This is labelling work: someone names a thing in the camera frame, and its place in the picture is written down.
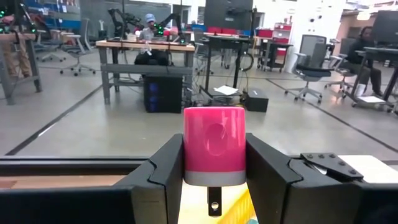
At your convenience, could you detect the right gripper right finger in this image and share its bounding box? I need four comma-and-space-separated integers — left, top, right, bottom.
246, 133, 398, 224

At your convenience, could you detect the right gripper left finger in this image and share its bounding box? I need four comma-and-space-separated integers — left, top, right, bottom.
0, 134, 184, 224

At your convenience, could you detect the yellow plastic basket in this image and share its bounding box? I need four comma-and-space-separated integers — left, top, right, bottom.
217, 189, 259, 224

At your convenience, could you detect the pink wall charger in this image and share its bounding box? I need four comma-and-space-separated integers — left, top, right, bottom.
182, 106, 247, 218

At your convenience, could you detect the grey office chair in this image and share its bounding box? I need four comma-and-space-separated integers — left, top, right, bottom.
284, 34, 334, 104
60, 17, 97, 77

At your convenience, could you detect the black floor box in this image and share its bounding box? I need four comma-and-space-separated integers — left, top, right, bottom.
244, 88, 270, 113

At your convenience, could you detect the black computer tower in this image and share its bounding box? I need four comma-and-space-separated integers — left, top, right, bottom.
143, 74, 183, 114

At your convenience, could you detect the white paper sheet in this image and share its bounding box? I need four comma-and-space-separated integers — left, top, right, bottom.
213, 85, 239, 96

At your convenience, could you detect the person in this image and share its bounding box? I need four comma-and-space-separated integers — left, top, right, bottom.
344, 26, 385, 98
134, 12, 175, 67
0, 0, 32, 78

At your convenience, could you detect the black standing desk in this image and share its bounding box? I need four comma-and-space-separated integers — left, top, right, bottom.
351, 46, 398, 114
198, 32, 261, 99

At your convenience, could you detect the wooden top workbench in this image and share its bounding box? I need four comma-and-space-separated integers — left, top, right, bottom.
0, 30, 44, 106
95, 39, 196, 105

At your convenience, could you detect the red parts shelf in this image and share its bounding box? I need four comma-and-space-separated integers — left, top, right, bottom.
254, 21, 294, 73

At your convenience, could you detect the black monitor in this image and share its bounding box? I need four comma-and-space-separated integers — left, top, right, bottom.
371, 10, 398, 45
204, 0, 254, 31

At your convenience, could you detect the black aluminium table frame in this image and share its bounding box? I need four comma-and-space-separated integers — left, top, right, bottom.
0, 151, 365, 184

